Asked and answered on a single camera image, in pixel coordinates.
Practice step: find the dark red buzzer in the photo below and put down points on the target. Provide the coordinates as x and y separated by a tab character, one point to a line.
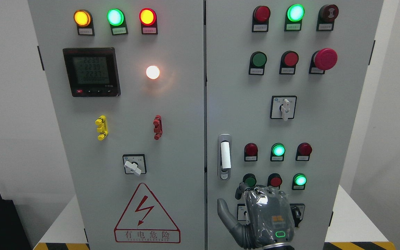
326	17

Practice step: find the red emergency stop button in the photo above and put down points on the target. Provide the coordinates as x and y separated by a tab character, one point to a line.
323	60

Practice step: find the black digital power meter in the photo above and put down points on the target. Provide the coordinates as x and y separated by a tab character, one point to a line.
92	72

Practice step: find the grey right cabinet door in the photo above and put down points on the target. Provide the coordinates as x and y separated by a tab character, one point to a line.
239	104

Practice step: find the dark red light top right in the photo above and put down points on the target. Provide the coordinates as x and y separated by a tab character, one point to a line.
260	19

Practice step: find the white lit indicator light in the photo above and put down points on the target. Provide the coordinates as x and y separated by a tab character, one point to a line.
152	72

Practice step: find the green lit button lower right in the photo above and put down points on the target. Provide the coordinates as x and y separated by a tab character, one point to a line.
299	181

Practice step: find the green lit light top right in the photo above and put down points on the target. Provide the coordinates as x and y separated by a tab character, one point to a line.
293	17

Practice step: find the green push button lower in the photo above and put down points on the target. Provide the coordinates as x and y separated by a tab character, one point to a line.
249	179

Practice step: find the yellow terminal connector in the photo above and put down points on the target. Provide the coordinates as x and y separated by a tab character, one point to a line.
102	127

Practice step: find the grey robot hand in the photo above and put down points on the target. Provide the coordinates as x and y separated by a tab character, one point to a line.
270	217

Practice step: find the white selector switch lower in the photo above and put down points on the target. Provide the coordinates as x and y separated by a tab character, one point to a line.
242	214

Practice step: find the red push button upper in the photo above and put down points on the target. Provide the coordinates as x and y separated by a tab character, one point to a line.
288	63

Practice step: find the dark red light middle right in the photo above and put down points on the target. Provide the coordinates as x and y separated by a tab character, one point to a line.
304	151

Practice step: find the green lit light middle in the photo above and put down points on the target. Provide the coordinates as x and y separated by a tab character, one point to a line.
277	152

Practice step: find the green indicator light top left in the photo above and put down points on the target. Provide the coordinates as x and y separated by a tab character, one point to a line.
117	22

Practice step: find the dark red light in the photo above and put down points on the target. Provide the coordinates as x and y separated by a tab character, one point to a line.
260	19
250	152
304	151

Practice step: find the red electrical warning triangle sticker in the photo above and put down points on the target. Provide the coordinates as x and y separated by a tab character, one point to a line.
145	220

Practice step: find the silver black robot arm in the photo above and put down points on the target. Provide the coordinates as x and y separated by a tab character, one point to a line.
279	246

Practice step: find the green lit light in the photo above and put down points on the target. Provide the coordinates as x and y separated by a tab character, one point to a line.
293	17
277	152

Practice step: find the white selector switch upper right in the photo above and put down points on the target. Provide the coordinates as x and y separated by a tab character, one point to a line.
283	107

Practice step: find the red push button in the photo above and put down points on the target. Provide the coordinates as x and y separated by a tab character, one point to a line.
288	63
274	180

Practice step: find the grey cabinet door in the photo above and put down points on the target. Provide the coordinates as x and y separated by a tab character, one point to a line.
239	104
175	161

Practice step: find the green push button upper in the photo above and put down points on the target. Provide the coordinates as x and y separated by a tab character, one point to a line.
257	63

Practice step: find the black selector switch lower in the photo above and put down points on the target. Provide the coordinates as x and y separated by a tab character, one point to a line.
297	210

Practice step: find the green push button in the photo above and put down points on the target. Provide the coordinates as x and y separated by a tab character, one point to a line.
257	63
249	179

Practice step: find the black box at left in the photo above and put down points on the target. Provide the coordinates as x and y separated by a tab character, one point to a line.
12	234

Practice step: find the yellow indicator light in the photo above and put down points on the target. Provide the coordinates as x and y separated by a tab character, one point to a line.
84	22

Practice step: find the silver door handle lock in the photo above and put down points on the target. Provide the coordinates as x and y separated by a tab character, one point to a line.
224	156

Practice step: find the red lit indicator light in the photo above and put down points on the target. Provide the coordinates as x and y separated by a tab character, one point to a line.
148	21

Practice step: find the red terminal connector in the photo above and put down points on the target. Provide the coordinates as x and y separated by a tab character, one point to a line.
157	127

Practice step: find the red push button lower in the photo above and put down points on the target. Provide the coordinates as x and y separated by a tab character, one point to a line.
274	180

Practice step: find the grey left cabinet door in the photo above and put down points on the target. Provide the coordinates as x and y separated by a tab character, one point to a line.
175	161

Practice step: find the white platform with hazard stripes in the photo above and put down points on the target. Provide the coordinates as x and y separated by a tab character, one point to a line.
350	229

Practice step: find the dark red light middle left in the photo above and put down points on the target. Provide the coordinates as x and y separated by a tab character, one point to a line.
250	152

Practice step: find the white selector switch left door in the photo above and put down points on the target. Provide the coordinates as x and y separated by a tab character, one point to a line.
134	164

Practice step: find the white selector switch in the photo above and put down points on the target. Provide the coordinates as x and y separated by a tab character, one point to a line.
283	107
242	214

